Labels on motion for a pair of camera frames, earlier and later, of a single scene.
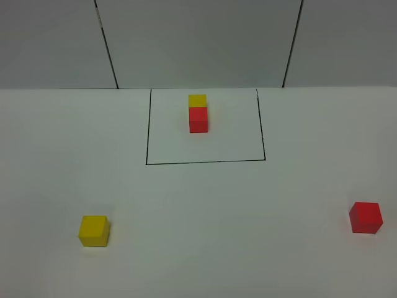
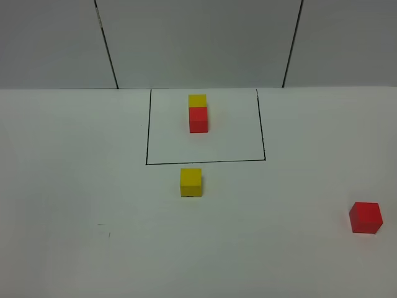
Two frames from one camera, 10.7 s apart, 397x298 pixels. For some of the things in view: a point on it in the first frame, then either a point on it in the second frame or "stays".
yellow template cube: (197, 100) stays
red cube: (365, 217) stays
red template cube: (198, 119) stays
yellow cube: (94, 231) to (191, 182)
